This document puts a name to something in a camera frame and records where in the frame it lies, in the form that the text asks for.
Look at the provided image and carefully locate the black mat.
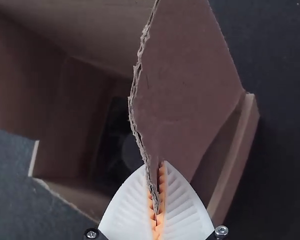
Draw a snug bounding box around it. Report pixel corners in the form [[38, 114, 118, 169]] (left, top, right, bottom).
[[0, 0, 300, 240]]

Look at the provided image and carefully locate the cardboard box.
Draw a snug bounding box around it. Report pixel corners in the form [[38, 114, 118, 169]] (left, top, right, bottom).
[[0, 0, 262, 226]]

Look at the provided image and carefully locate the black square fan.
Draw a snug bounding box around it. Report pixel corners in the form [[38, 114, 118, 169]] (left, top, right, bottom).
[[95, 95, 147, 187]]

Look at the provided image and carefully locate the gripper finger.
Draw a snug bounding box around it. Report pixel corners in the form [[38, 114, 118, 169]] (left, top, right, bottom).
[[155, 159, 230, 240], [83, 163, 156, 240]]

